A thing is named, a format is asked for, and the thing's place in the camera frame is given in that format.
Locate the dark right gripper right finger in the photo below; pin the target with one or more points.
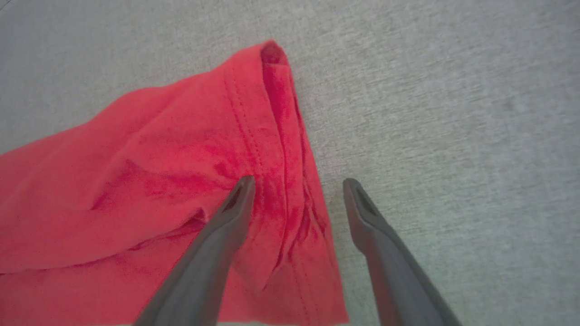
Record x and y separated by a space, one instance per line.
394 271

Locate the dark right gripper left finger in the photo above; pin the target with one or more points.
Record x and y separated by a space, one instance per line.
213 262

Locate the grey fabric sofa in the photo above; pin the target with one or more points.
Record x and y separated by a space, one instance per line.
453 113

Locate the red jersey with white sleeves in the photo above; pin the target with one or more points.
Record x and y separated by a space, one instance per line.
136 181

